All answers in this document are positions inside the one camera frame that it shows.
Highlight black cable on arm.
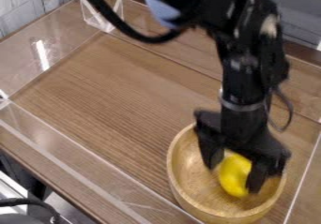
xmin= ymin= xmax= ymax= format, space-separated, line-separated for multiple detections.
xmin=73 ymin=0 xmax=189 ymax=44

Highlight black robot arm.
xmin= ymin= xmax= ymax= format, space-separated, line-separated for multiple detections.
xmin=145 ymin=0 xmax=291 ymax=193

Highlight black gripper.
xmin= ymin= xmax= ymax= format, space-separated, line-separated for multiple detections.
xmin=193 ymin=104 xmax=291 ymax=193

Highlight brown wooden bowl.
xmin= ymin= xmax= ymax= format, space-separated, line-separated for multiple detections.
xmin=167 ymin=124 xmax=287 ymax=224

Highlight clear acrylic corner bracket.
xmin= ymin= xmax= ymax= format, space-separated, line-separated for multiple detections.
xmin=80 ymin=0 xmax=124 ymax=33

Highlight yellow lemon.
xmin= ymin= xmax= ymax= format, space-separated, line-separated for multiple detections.
xmin=218 ymin=154 xmax=251 ymax=198

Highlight black cable lower left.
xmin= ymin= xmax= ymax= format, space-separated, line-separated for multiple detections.
xmin=0 ymin=197 xmax=61 ymax=224

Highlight clear acrylic barrier wall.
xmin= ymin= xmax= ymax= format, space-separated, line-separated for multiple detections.
xmin=0 ymin=97 xmax=200 ymax=224

